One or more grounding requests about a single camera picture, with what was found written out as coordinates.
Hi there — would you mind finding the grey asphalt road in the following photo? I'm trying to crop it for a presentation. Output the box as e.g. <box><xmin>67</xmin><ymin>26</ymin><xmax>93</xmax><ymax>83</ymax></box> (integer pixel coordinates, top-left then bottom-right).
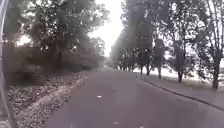
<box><xmin>39</xmin><ymin>66</ymin><xmax>224</xmax><ymax>128</ymax></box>

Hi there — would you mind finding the wood of dense trees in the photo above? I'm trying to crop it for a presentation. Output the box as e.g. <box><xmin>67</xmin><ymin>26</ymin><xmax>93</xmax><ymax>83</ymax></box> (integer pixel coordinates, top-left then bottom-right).
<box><xmin>2</xmin><ymin>0</ymin><xmax>111</xmax><ymax>73</ymax></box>

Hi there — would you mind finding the row of trees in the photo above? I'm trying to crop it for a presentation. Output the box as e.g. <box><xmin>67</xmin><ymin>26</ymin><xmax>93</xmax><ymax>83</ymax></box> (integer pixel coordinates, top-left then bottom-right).
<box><xmin>109</xmin><ymin>0</ymin><xmax>224</xmax><ymax>90</ymax></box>

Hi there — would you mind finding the dark hedge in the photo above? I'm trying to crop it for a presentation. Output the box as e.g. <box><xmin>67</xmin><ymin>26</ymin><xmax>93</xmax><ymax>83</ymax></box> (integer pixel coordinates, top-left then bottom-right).
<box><xmin>2</xmin><ymin>44</ymin><xmax>106</xmax><ymax>87</ymax></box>

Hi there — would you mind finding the leaf-strewn dirt verge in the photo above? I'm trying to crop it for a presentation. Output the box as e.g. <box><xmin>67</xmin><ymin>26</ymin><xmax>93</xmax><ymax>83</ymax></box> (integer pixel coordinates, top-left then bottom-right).
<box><xmin>0</xmin><ymin>68</ymin><xmax>101</xmax><ymax>128</ymax></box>

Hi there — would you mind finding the grey side pavement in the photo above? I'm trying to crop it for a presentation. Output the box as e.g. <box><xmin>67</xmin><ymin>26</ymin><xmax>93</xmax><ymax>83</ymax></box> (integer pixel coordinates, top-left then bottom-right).
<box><xmin>133</xmin><ymin>71</ymin><xmax>224</xmax><ymax>110</ymax></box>

